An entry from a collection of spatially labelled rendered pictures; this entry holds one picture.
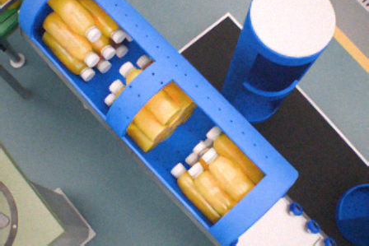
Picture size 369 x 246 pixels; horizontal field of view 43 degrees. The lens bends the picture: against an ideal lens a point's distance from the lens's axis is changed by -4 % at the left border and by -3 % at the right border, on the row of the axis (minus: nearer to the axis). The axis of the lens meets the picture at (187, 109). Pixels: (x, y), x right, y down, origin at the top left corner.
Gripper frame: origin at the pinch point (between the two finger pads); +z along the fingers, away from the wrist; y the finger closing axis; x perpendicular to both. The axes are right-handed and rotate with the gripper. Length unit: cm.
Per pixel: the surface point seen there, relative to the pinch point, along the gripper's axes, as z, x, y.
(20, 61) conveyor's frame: 115, -43, 17
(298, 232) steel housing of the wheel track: 23, 104, -8
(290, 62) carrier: 16, 64, -43
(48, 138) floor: 116, 0, 33
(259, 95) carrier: 55, 62, -42
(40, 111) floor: 116, -14, 26
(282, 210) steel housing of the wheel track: 23, 95, -10
